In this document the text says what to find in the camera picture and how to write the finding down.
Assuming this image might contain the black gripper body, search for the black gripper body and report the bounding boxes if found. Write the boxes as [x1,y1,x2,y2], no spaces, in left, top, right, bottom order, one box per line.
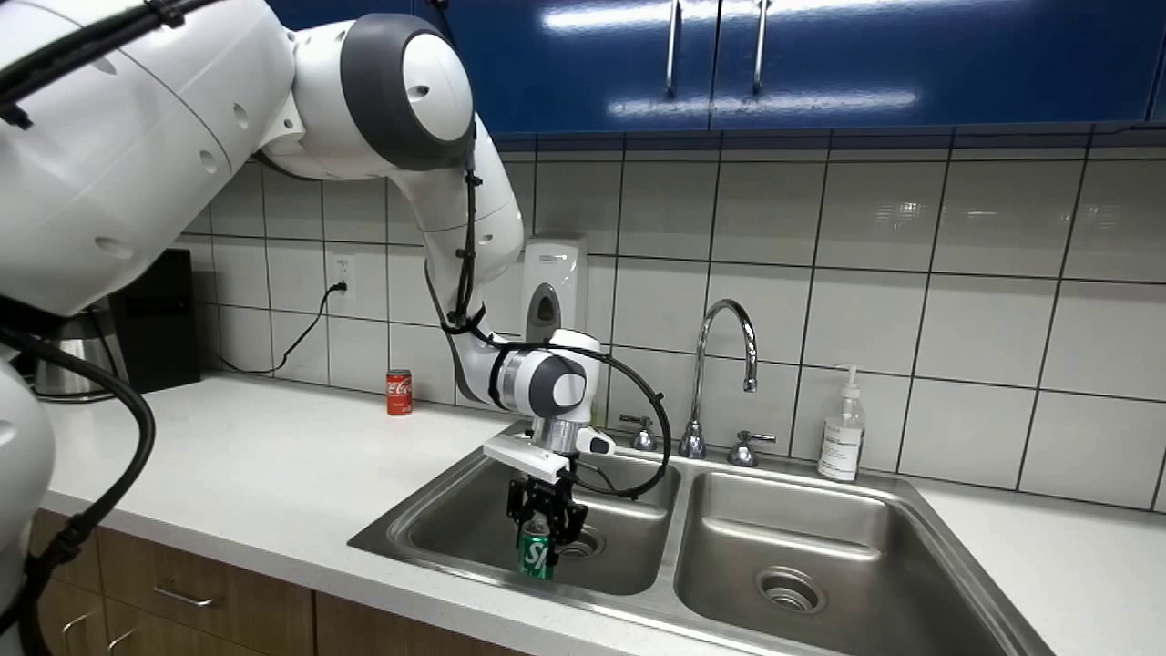
[508,478,587,537]

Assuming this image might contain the green soda can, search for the green soda can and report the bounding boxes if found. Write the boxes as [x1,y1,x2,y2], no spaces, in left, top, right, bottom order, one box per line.
[517,521,559,581]

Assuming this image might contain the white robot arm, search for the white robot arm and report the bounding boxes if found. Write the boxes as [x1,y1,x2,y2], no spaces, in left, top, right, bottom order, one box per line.
[0,0,591,576]

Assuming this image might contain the stainless steel double sink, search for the stainless steel double sink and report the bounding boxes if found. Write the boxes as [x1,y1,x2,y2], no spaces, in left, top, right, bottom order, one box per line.
[354,451,1055,656]

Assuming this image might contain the red soda can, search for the red soda can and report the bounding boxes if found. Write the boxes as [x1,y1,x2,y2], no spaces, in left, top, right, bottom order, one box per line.
[386,368,415,417]

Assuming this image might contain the chrome gooseneck faucet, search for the chrome gooseneck faucet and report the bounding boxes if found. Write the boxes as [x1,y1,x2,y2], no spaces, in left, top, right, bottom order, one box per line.
[622,300,763,468]

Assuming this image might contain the clear hand soap bottle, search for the clear hand soap bottle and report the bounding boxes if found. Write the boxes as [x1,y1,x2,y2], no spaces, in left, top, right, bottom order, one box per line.
[818,368,865,480]

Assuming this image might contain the wooden lower cabinets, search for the wooden lower cabinets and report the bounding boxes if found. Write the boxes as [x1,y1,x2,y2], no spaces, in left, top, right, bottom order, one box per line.
[37,530,514,656]

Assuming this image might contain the black appliance on counter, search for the black appliance on counter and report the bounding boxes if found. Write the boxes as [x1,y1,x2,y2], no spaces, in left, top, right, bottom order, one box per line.
[110,248,200,390]

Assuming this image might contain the blue upper cabinets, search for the blue upper cabinets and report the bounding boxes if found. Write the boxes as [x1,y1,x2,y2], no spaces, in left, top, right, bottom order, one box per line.
[269,0,1166,140]

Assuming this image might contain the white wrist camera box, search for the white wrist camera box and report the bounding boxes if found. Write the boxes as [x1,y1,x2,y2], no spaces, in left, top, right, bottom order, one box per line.
[480,434,570,484]

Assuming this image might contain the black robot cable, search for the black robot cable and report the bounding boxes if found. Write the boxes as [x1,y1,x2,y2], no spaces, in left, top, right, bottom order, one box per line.
[426,168,673,503]

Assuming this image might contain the white wall soap dispenser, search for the white wall soap dispenser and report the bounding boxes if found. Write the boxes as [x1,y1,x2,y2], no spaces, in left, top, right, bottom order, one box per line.
[523,240,587,340]

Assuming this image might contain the black power cord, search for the black power cord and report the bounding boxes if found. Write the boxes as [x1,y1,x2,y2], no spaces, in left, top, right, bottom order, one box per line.
[205,281,354,381]

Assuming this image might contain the white wall outlet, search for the white wall outlet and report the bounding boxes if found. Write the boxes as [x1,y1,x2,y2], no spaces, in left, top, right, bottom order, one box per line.
[328,251,350,293]

